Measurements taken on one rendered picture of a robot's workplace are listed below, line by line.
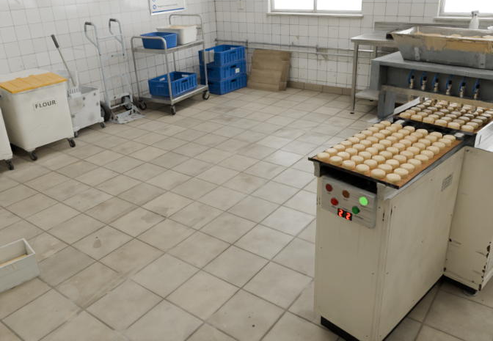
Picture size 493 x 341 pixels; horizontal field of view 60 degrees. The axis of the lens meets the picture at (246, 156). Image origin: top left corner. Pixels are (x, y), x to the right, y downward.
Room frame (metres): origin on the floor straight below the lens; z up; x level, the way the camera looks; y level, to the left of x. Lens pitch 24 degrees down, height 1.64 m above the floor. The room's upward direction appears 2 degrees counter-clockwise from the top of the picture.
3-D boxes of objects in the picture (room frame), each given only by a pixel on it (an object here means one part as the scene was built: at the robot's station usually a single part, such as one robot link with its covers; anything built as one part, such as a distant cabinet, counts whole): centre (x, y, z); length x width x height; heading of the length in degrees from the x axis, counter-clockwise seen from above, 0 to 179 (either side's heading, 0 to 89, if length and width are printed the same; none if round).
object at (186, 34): (5.74, 0.83, 0.90); 0.44 x 0.36 x 0.20; 61
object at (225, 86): (6.30, 0.29, 0.10); 0.60 x 0.40 x 0.20; 140
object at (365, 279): (1.73, -0.66, 0.45); 0.70 x 0.34 x 0.90; 133
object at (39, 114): (4.19, 2.13, 0.38); 0.64 x 0.54 x 0.77; 50
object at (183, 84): (5.59, 0.92, 0.29); 0.56 x 0.38 x 0.20; 151
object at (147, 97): (5.59, 0.92, 0.57); 0.85 x 0.58 x 1.13; 149
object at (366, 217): (1.49, -0.40, 0.77); 0.24 x 0.04 x 0.14; 43
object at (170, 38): (5.40, 1.01, 0.88); 0.40 x 0.30 x 0.16; 56
